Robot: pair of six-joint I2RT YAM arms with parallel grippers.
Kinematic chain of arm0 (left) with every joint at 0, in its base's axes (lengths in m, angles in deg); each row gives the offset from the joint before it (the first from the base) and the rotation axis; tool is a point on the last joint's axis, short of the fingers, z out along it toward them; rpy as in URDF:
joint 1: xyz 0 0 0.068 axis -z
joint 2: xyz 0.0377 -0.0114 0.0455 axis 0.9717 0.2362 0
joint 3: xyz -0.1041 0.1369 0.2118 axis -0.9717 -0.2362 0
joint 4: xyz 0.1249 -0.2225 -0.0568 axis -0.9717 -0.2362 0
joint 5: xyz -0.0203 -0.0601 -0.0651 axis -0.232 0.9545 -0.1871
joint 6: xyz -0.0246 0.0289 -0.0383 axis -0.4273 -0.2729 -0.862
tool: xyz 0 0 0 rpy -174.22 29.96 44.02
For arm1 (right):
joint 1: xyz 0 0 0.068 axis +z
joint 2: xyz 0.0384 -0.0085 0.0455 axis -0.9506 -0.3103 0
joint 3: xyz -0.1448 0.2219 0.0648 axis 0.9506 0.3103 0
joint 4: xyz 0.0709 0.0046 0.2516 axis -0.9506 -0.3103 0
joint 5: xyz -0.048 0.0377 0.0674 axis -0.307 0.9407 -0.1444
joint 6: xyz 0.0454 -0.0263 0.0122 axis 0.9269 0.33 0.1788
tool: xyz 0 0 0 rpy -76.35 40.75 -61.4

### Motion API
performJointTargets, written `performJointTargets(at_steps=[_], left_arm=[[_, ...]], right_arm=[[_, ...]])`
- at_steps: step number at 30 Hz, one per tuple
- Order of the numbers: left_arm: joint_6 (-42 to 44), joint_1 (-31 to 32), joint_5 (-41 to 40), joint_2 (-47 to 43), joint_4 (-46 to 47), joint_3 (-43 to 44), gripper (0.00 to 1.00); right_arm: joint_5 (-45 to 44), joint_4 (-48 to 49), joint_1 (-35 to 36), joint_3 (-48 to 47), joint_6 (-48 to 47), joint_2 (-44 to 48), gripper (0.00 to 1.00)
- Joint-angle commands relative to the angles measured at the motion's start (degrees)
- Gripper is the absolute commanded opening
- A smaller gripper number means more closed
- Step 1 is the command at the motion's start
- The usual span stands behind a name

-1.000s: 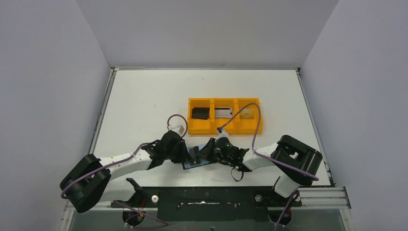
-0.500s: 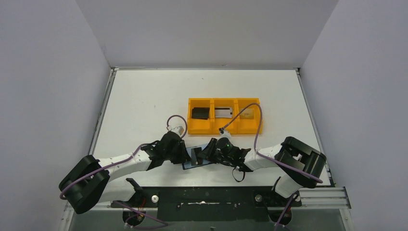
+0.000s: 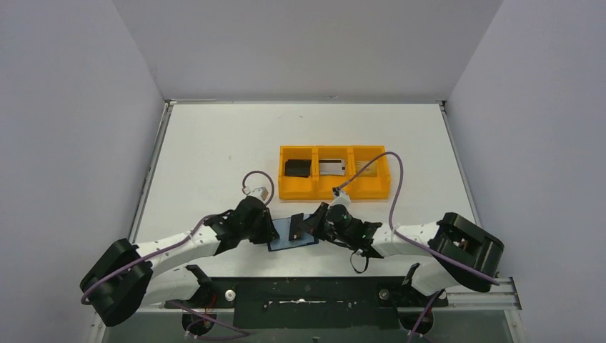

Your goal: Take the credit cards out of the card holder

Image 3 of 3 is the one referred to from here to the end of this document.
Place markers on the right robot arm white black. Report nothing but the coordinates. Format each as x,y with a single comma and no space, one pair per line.
453,250

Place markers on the blue leather card holder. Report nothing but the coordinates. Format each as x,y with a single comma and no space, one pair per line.
283,243

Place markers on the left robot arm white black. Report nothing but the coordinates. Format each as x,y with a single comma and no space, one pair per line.
117,285

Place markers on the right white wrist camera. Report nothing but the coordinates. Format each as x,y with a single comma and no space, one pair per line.
340,198

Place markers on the gold card in bin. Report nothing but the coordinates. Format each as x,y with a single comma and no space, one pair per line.
365,169

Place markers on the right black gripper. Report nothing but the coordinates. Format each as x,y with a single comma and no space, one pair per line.
317,220

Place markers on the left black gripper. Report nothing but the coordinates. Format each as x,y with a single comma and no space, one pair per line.
267,227

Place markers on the black card in bin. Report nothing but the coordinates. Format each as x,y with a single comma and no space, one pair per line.
298,168

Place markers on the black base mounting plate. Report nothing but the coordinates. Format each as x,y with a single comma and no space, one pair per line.
311,302

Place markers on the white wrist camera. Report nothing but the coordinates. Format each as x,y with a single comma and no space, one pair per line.
340,198
261,193

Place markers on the orange three-compartment bin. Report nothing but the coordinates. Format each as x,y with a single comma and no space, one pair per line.
318,187

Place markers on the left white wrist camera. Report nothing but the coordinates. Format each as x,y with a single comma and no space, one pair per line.
261,193

